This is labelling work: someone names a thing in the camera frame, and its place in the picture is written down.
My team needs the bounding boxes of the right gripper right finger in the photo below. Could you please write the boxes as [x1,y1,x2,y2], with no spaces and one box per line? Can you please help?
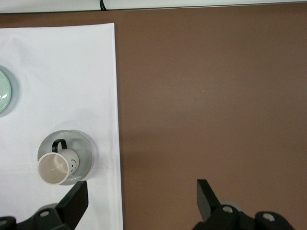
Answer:
[191,179,298,230]

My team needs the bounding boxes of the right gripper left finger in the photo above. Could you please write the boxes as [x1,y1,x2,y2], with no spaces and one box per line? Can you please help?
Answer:
[0,181,90,230]

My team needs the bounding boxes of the white mug with black handle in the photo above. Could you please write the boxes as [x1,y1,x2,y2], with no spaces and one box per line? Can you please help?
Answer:
[37,138,79,185]

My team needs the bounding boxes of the gray plate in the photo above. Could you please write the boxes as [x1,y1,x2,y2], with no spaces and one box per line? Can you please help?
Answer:
[37,129,94,186]

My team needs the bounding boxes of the green plate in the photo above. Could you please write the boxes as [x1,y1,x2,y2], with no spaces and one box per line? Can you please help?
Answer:
[0,66,19,118]

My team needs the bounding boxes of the white cloth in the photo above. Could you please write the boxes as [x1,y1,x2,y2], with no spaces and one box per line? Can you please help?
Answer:
[0,23,124,230]

